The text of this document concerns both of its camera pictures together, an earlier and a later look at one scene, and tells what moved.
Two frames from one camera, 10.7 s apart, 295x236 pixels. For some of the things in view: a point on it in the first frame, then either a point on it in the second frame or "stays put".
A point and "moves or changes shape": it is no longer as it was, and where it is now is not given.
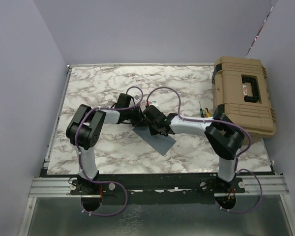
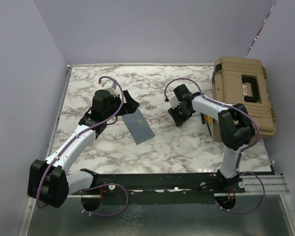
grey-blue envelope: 160,143 moves or changes shape
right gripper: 152,132 → 178,119
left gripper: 139,118 → 131,106
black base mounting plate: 156,189 stays put
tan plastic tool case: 240,85 stays put
